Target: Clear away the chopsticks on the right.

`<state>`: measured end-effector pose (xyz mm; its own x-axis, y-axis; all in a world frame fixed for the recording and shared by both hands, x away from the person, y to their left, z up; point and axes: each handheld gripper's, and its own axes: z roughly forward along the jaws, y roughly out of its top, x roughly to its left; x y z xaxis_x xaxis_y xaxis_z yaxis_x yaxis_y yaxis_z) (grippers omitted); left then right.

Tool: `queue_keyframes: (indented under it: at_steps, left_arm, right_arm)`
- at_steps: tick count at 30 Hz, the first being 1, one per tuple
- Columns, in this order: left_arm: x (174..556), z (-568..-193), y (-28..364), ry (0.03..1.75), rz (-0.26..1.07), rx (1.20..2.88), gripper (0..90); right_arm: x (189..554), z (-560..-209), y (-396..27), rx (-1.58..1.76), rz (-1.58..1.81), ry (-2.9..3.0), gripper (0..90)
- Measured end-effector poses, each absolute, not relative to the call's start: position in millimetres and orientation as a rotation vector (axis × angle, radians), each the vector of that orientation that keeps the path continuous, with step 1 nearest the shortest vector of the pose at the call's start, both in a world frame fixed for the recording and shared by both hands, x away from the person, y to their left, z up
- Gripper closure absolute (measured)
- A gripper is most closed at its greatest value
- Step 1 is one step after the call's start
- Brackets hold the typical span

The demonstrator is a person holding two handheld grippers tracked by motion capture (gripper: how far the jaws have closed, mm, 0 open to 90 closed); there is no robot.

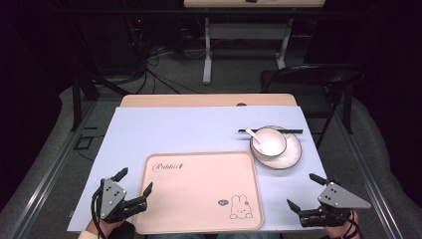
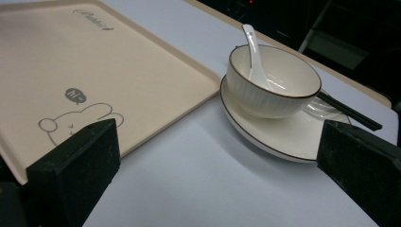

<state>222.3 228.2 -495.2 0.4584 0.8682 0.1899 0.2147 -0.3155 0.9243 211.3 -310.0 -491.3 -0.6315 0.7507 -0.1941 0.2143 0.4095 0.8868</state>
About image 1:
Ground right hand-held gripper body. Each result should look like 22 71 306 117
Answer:
298 181 372 229

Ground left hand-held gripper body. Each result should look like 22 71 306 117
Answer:
92 177 148 224

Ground person's left hand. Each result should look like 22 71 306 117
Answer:
85 217 126 239

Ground person's right hand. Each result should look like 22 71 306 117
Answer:
319 210 361 239

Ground white dark-rimmed plate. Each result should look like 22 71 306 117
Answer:
249 124 303 170

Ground pink rabbit print tray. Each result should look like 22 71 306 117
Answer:
133 150 265 235

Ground black chopstick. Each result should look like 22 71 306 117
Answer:
237 127 305 132
238 129 305 135

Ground white bowl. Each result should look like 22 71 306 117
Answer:
251 127 288 157

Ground lavender table mat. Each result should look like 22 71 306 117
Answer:
67 106 327 232

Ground white ceramic spoon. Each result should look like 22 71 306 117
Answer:
244 127 267 147

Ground black metal stand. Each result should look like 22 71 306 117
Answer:
70 73 131 132

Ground black folding chair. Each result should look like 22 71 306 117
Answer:
260 63 365 148

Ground wooden table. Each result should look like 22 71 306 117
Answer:
118 93 298 108

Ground white-framed desk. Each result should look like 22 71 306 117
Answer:
183 0 326 86

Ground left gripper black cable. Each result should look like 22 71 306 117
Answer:
91 185 109 239

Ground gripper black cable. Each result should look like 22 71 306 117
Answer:
326 209 363 239
91 185 109 239

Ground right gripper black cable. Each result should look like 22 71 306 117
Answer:
326 209 363 239

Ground metal floor rail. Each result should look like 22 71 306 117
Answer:
9 99 98 239
333 105 405 239

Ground black floor socket frame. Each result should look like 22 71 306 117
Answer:
73 134 95 151

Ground black floor cables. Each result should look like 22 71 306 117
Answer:
123 14 207 96

